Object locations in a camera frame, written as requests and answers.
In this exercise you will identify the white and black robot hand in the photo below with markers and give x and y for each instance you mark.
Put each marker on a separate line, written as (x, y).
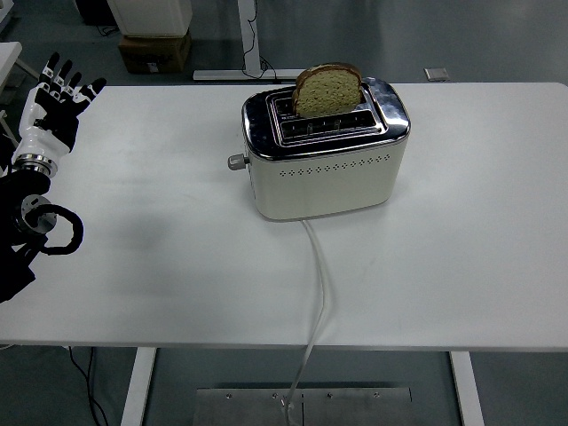
(37, 141)

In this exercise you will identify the grey toaster lever knob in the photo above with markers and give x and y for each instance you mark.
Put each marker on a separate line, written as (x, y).
(236, 161)

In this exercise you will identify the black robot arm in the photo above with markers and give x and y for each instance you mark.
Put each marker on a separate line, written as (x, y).
(13, 266)

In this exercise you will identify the cream and chrome toaster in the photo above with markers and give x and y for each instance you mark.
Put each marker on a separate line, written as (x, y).
(324, 191)

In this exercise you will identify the black box on floor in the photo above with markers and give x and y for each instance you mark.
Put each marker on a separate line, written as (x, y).
(93, 11)

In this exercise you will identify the brown cardboard box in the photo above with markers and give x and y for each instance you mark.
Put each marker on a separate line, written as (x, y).
(153, 55)

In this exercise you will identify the white plastic container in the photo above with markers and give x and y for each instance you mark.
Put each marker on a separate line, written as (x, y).
(151, 15)

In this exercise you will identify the white desk leg with foot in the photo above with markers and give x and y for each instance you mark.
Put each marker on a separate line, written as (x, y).
(248, 35)

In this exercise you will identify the white table leg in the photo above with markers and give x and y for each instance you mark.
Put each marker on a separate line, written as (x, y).
(468, 390)
(137, 386)

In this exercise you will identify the brown bread slice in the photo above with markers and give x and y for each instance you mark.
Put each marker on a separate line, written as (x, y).
(326, 95)

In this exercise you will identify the grey floor socket plate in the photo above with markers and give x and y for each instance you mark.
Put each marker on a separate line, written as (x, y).
(436, 74)

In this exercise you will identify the grey metal plate with screws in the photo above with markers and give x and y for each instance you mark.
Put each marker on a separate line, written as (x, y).
(355, 408)

